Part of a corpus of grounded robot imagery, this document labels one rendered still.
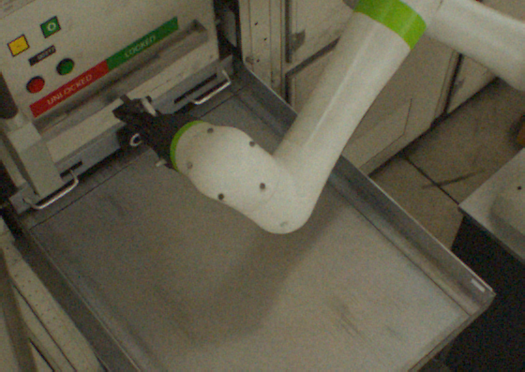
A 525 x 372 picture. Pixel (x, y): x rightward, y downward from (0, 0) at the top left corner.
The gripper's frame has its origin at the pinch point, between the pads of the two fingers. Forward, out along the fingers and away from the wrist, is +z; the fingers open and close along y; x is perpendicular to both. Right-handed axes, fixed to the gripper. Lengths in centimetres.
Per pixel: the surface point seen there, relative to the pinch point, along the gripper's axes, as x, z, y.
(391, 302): 17, -38, 43
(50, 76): -8.7, 0.9, -13.1
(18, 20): -10.1, -6.2, -25.5
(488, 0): 115, 24, 41
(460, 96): 116, 45, 78
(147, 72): 7.5, 1.4, -4.1
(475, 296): 29, -46, 47
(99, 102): -3.2, 1.4, -4.1
